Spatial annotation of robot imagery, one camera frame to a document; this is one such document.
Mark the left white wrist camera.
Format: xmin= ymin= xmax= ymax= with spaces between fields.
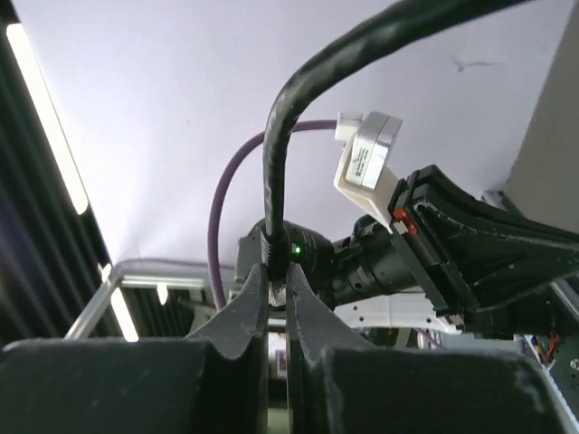
xmin=333 ymin=111 xmax=403 ymax=227

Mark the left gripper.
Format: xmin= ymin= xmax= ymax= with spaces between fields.
xmin=388 ymin=165 xmax=578 ymax=334

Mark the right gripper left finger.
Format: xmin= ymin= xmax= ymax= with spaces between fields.
xmin=1 ymin=265 xmax=268 ymax=433

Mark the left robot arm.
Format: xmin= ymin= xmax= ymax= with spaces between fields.
xmin=284 ymin=165 xmax=578 ymax=338

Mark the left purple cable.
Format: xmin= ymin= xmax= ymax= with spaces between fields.
xmin=206 ymin=119 xmax=338 ymax=313

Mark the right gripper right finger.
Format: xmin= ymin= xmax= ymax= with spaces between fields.
xmin=286 ymin=264 xmax=565 ymax=433

